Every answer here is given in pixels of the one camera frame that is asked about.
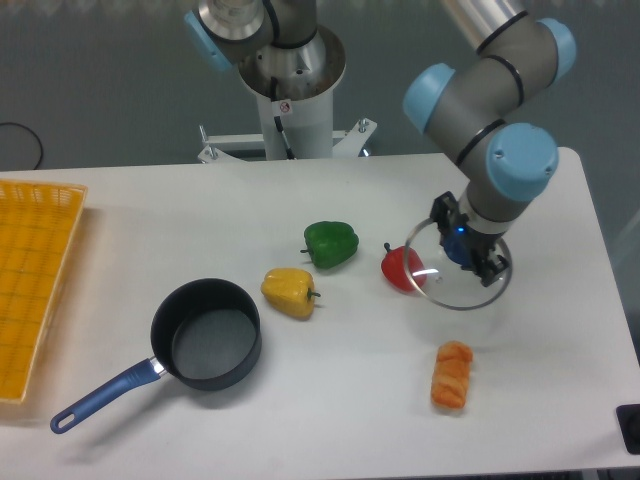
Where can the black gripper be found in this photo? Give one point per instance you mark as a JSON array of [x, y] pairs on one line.
[[469, 245]]

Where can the glass lid with blue knob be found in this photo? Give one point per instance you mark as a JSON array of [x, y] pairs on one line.
[[436, 272]]

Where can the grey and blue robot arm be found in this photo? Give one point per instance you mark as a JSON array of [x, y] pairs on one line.
[[507, 165]]

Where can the red bell pepper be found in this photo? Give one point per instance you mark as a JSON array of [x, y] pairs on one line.
[[393, 268]]

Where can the green bell pepper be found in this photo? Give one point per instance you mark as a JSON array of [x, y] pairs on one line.
[[330, 243]]

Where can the orange twisted bread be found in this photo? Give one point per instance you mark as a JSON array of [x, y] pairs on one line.
[[451, 375]]

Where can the yellow bell pepper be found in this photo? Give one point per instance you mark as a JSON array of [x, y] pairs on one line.
[[291, 291]]

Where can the black device at table edge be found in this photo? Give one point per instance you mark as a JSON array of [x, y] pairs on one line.
[[628, 417]]

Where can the yellow plastic basket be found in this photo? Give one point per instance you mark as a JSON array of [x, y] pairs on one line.
[[38, 224]]

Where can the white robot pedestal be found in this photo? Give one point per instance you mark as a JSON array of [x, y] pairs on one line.
[[294, 94]]

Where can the black saucepan with blue handle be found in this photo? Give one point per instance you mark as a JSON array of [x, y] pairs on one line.
[[206, 334]]

